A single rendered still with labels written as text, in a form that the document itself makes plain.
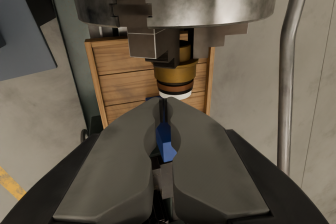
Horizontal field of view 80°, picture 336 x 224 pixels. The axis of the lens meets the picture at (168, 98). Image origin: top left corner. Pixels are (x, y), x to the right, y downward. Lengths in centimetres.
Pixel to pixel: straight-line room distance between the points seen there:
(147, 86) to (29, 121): 129
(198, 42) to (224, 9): 15
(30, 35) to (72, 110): 102
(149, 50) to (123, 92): 38
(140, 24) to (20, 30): 54
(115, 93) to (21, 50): 31
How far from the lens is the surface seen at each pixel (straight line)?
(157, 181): 68
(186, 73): 37
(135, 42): 27
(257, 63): 198
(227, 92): 192
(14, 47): 77
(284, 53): 21
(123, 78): 61
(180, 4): 23
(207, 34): 39
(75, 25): 92
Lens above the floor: 145
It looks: 58 degrees down
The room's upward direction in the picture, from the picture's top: 149 degrees clockwise
